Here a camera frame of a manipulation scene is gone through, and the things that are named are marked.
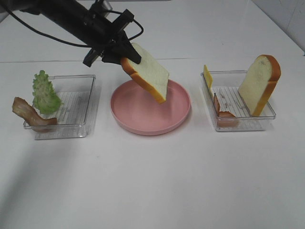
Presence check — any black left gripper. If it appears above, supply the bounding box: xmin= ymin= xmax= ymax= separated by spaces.
xmin=82 ymin=10 xmax=141 ymax=67

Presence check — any bread slice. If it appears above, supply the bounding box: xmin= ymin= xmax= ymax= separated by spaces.
xmin=238 ymin=54 xmax=281 ymax=116
xmin=121 ymin=42 xmax=169 ymax=104

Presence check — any yellow cheese slice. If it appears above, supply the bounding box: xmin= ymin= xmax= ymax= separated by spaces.
xmin=203 ymin=65 xmax=214 ymax=98

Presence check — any green lettuce leaf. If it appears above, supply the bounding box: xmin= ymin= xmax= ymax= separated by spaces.
xmin=32 ymin=70 xmax=62 ymax=115

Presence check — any bacon strip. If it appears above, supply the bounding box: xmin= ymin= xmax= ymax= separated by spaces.
xmin=12 ymin=97 xmax=57 ymax=133
xmin=213 ymin=93 xmax=239 ymax=127

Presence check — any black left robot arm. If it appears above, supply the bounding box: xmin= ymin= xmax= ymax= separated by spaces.
xmin=0 ymin=0 xmax=141 ymax=67

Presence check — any pink round plate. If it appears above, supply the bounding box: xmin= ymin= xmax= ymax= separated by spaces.
xmin=110 ymin=80 xmax=191 ymax=135

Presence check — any left clear plastic container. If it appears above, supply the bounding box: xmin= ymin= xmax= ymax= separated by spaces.
xmin=23 ymin=75 xmax=100 ymax=140

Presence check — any clear plastic container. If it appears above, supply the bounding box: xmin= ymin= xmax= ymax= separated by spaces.
xmin=201 ymin=70 xmax=276 ymax=132
xmin=23 ymin=75 xmax=100 ymax=140

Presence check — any right clear plastic container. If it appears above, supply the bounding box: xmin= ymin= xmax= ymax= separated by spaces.
xmin=201 ymin=70 xmax=276 ymax=132

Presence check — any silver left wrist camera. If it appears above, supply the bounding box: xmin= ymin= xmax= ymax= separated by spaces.
xmin=89 ymin=0 xmax=112 ymax=17

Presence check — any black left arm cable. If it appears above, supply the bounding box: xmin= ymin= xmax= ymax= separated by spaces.
xmin=0 ymin=0 xmax=144 ymax=47

